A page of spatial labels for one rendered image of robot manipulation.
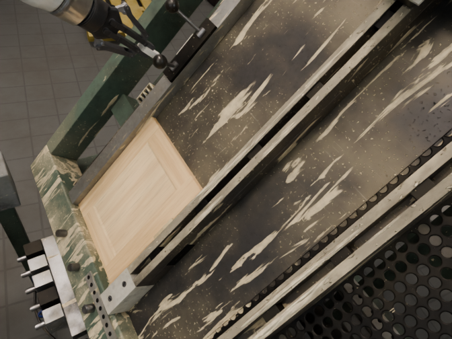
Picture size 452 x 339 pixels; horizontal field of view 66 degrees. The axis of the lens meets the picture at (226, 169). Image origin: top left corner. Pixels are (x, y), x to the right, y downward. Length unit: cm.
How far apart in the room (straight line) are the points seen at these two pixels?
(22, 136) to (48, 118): 25
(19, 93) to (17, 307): 173
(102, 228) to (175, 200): 30
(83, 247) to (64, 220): 14
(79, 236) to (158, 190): 32
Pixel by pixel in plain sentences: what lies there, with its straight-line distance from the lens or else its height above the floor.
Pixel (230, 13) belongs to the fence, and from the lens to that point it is 104.
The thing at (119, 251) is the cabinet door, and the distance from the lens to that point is 111.
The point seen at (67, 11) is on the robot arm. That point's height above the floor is 156.
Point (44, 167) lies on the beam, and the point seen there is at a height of 87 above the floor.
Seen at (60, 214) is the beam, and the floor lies 87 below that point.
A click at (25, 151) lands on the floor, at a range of 276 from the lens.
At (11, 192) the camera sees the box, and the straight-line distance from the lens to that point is 144.
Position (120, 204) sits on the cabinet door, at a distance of 112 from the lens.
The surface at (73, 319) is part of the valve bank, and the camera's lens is 127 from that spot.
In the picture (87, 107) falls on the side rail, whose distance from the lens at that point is 132.
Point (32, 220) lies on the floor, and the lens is 238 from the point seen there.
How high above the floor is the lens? 193
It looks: 47 degrees down
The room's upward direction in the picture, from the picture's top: 16 degrees clockwise
